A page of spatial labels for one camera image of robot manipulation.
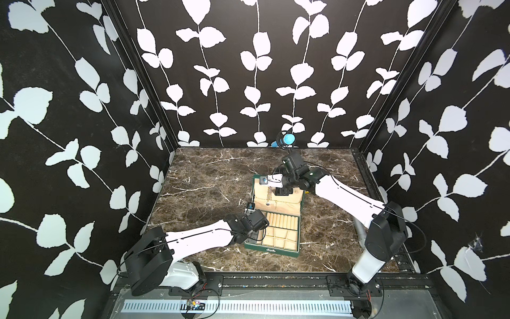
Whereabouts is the white slotted cable duct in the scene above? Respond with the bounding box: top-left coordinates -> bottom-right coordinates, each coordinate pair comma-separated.
121,299 -> 353,316

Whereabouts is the grey cylinder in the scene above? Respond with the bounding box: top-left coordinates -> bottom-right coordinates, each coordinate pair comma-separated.
353,218 -> 367,248

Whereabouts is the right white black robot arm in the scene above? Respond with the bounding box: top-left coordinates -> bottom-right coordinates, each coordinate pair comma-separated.
266,151 -> 408,296

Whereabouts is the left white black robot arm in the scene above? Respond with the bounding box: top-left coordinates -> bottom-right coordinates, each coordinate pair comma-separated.
124,204 -> 270,296

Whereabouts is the small circuit board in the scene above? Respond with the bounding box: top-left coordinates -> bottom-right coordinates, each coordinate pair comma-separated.
183,300 -> 206,312

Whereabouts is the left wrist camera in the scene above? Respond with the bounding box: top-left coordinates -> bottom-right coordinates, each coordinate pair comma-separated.
244,203 -> 256,216

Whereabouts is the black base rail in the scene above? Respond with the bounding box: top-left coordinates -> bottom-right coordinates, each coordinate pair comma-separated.
111,272 -> 435,298

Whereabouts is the blue microphone on tripod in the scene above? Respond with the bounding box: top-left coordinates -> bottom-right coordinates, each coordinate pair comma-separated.
270,132 -> 296,153

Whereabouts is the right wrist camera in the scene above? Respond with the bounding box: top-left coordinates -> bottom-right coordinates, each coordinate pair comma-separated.
259,174 -> 284,188

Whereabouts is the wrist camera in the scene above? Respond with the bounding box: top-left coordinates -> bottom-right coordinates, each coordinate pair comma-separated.
244,203 -> 256,216
259,174 -> 284,188

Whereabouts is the green jewelry box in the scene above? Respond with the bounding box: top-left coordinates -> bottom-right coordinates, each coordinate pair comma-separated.
244,175 -> 304,257

